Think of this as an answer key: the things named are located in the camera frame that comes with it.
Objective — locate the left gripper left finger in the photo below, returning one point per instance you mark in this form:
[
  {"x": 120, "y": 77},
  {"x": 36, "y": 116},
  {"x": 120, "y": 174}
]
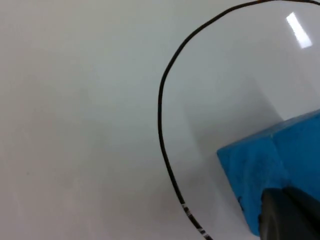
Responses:
[{"x": 277, "y": 220}]

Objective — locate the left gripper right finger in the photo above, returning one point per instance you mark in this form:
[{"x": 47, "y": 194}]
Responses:
[{"x": 306, "y": 203}]

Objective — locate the blue cube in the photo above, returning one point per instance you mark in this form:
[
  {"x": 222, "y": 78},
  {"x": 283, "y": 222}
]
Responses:
[{"x": 252, "y": 165}]

